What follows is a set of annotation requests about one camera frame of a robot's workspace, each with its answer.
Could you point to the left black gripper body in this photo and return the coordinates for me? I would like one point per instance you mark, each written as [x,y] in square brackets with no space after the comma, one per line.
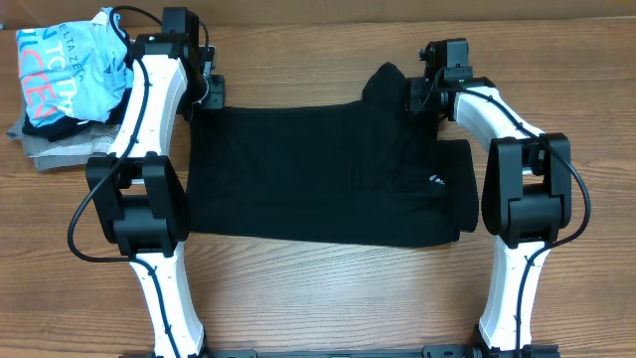
[208,92]

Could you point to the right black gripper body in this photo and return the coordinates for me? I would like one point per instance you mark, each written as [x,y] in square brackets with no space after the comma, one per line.
[418,92]

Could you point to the black shirt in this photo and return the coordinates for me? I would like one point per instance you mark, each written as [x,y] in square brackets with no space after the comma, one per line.
[366,172]

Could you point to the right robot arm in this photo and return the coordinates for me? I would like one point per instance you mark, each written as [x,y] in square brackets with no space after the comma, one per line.
[526,198]

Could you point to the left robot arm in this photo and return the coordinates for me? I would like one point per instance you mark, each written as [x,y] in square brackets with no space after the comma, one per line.
[141,205]

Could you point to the light blue printed shirt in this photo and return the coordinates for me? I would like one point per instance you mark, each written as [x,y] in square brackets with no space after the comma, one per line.
[69,74]

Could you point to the grey folded garment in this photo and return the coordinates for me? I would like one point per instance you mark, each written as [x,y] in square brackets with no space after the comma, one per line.
[93,141]

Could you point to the black folded garment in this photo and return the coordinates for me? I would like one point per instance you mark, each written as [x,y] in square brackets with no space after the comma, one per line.
[59,130]

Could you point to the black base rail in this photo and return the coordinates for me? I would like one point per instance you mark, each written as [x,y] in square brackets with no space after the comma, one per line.
[338,354]

